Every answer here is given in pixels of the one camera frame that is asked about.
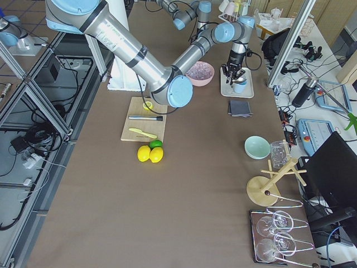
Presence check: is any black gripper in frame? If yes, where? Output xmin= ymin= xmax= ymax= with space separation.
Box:
xmin=221 ymin=51 xmax=247 ymax=85

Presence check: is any pink bowl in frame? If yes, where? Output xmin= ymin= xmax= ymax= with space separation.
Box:
xmin=186 ymin=61 xmax=215 ymax=87

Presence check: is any steel ice scoop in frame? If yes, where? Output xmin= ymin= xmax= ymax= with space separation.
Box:
xmin=232 ymin=75 xmax=247 ymax=85

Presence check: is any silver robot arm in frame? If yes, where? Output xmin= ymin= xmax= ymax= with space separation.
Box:
xmin=45 ymin=1 xmax=255 ymax=108
xmin=155 ymin=0 xmax=212 ymax=34

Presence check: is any blue cup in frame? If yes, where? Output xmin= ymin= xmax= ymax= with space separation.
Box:
xmin=233 ymin=80 xmax=247 ymax=94

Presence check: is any clear ice cubes pile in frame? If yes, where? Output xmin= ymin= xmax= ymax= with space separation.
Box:
xmin=186 ymin=61 xmax=213 ymax=80

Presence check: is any pink plastic cup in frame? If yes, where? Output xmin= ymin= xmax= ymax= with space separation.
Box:
xmin=224 ymin=2 xmax=237 ymax=16

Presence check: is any yellow green cup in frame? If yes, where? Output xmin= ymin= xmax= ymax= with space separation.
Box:
xmin=233 ymin=0 xmax=241 ymax=13

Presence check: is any white plastic cup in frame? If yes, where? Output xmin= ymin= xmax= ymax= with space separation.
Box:
xmin=219 ymin=0 xmax=230 ymax=13

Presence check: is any mint green cup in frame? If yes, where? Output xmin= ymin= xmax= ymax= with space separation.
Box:
xmin=240 ymin=2 xmax=249 ymax=16

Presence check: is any wooden cup tree stand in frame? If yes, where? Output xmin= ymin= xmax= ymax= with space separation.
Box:
xmin=246 ymin=158 xmax=307 ymax=207

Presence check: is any cream serving tray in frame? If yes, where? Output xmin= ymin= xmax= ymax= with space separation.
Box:
xmin=220 ymin=67 xmax=254 ymax=98

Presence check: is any grey folded cloth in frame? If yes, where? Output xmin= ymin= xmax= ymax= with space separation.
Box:
xmin=228 ymin=100 xmax=252 ymax=118

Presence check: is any black backpack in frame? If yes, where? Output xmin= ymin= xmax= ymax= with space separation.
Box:
xmin=262 ymin=28 xmax=290 ymax=66

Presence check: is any black thermos bottle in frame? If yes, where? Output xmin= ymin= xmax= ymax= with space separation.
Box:
xmin=292 ymin=76 xmax=319 ymax=108

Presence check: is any green bowl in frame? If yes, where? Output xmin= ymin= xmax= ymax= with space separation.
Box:
xmin=244 ymin=136 xmax=271 ymax=160

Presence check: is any steel muddler black tip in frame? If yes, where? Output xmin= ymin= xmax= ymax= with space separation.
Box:
xmin=128 ymin=116 xmax=163 ymax=122

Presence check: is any half lemon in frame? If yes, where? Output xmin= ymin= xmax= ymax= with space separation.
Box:
xmin=142 ymin=101 xmax=153 ymax=111

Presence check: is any clear glass jar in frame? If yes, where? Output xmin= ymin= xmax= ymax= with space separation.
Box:
xmin=270 ymin=140 xmax=290 ymax=169

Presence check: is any blue teach pendant far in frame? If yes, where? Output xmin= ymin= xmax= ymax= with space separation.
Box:
xmin=314 ymin=80 xmax=352 ymax=112

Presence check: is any blue teach pendant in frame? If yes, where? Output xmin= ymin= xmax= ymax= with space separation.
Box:
xmin=314 ymin=80 xmax=352 ymax=112
xmin=297 ymin=118 xmax=334 ymax=156

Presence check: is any bamboo cutting board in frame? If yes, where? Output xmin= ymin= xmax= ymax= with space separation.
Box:
xmin=120 ymin=97 xmax=166 ymax=142

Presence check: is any blue teach pendant near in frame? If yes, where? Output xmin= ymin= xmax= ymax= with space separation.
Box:
xmin=297 ymin=118 xmax=334 ymax=156

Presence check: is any green lime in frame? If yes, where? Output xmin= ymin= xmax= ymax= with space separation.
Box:
xmin=149 ymin=140 xmax=163 ymax=149

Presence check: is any yellow plastic knife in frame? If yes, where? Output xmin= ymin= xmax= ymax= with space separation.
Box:
xmin=128 ymin=128 xmax=157 ymax=139

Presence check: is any yellow lemon lower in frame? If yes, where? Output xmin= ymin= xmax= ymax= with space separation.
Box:
xmin=149 ymin=147 xmax=164 ymax=163

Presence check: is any yellow lemon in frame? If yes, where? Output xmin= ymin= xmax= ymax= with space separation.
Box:
xmin=137 ymin=145 xmax=151 ymax=162
xmin=149 ymin=147 xmax=164 ymax=163

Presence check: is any yellow lemon upper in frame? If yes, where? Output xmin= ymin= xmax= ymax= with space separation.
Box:
xmin=137 ymin=145 xmax=151 ymax=162

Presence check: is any black office chair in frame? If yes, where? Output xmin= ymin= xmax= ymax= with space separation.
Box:
xmin=297 ymin=131 xmax=357 ymax=268

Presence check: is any upturned wine glass upper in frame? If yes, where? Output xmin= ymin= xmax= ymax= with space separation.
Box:
xmin=256 ymin=210 xmax=308 ymax=238

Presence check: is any upturned wine glass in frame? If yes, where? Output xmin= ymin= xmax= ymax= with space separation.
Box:
xmin=256 ymin=210 xmax=308 ymax=238
xmin=255 ymin=231 xmax=315 ymax=263

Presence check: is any dark metal glass tray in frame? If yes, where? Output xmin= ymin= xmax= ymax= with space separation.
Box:
xmin=249 ymin=210 xmax=287 ymax=266

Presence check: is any upturned wine glass lower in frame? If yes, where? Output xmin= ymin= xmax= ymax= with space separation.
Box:
xmin=255 ymin=231 xmax=315 ymax=263

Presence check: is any white wire cup rack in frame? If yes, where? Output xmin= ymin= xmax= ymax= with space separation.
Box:
xmin=218 ymin=10 xmax=239 ymax=22

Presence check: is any aluminium frame post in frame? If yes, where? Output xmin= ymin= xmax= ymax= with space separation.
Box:
xmin=267 ymin=0 xmax=316 ymax=88

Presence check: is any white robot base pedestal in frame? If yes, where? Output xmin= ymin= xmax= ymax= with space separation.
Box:
xmin=107 ymin=0 xmax=150 ymax=92

